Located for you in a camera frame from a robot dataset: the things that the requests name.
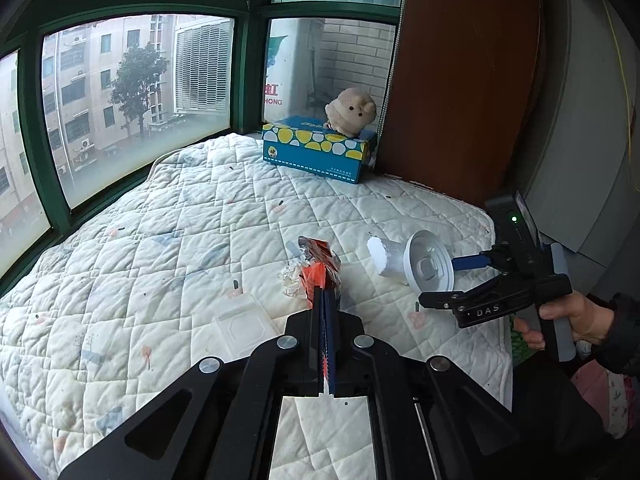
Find clear plastic cup with lid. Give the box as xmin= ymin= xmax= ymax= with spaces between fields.
xmin=366 ymin=230 xmax=457 ymax=294

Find yellow cable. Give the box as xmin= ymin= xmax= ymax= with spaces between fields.
xmin=599 ymin=0 xmax=633 ymax=162

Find beaded blind cord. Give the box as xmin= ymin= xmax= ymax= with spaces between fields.
xmin=378 ymin=0 xmax=408 ymax=137

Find blue spotted tissue box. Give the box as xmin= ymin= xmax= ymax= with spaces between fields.
xmin=262 ymin=116 xmax=379 ymax=184

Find green plastic mesh basket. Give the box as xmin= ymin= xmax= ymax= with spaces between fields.
xmin=509 ymin=317 xmax=532 ymax=367

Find white louvred vent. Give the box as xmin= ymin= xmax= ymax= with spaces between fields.
xmin=173 ymin=16 xmax=235 ymax=114

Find green window frame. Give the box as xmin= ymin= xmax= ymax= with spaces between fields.
xmin=0 ymin=0 xmax=407 ymax=302

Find person's right forearm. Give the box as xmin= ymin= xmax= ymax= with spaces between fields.
xmin=594 ymin=292 xmax=640 ymax=377

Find square clear plastic container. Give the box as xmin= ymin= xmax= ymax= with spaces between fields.
xmin=211 ymin=294 xmax=282 ymax=362

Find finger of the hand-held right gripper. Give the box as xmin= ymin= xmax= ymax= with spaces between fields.
xmin=418 ymin=272 xmax=506 ymax=312
xmin=451 ymin=244 xmax=542 ymax=282

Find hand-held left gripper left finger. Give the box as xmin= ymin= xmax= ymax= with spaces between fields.
xmin=57 ymin=285 xmax=327 ymax=480

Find green tree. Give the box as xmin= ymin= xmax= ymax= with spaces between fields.
xmin=109 ymin=42 xmax=171 ymax=139

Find brown wooden cabinet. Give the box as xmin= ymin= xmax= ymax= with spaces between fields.
xmin=374 ymin=0 xmax=573 ymax=213

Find white quilted mat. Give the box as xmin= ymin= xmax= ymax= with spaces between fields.
xmin=0 ymin=132 xmax=514 ymax=480

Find white printed outdoor unit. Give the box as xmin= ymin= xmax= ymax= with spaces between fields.
xmin=265 ymin=17 xmax=315 ymax=127

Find person's right hand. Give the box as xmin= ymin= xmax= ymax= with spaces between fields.
xmin=514 ymin=292 xmax=616 ymax=352

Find beige plush toy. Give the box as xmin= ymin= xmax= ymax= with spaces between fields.
xmin=322 ymin=87 xmax=378 ymax=137

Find red snack wrapper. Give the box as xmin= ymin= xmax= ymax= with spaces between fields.
xmin=277 ymin=236 xmax=344 ymax=312

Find beige apartment building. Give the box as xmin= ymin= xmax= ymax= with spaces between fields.
xmin=0 ymin=14 xmax=177 ymax=233

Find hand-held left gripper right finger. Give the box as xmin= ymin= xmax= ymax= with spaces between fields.
xmin=324 ymin=285 xmax=523 ymax=480

